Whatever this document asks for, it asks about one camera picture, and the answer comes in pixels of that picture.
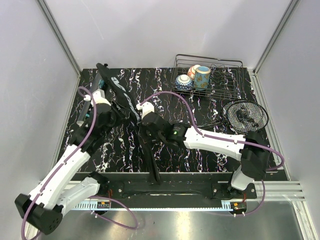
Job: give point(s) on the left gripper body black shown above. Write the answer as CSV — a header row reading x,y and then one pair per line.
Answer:
x,y
118,116

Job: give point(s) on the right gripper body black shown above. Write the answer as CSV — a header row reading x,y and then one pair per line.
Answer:
x,y
155,136

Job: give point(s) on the black Crossway racket bag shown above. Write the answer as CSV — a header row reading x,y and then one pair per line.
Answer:
x,y
125,100

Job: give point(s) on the black shuttlecock tube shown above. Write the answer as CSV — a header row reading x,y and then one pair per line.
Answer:
x,y
97,83

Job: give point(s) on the black badminton racket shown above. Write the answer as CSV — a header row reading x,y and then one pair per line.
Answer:
x,y
246,110
250,120

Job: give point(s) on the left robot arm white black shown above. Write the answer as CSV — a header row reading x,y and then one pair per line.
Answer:
x,y
46,205

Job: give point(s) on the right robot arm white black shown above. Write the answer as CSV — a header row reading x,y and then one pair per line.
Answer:
x,y
253,159

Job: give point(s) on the blue white patterned bowl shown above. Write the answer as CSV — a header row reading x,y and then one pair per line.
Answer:
x,y
183,82

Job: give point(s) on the red white patterned cup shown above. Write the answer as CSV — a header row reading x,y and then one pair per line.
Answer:
x,y
192,71

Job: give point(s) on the light blue butterfly cup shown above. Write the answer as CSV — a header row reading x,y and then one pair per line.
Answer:
x,y
202,78

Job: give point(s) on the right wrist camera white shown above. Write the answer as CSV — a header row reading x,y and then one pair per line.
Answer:
x,y
145,108

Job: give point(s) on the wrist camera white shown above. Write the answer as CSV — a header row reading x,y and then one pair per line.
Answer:
x,y
145,108
98,97

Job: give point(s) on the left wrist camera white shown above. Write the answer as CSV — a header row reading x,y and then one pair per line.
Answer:
x,y
98,97

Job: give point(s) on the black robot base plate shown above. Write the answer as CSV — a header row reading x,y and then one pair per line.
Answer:
x,y
173,190

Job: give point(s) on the dark wire dish rack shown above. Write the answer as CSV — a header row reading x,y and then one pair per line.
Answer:
x,y
226,80

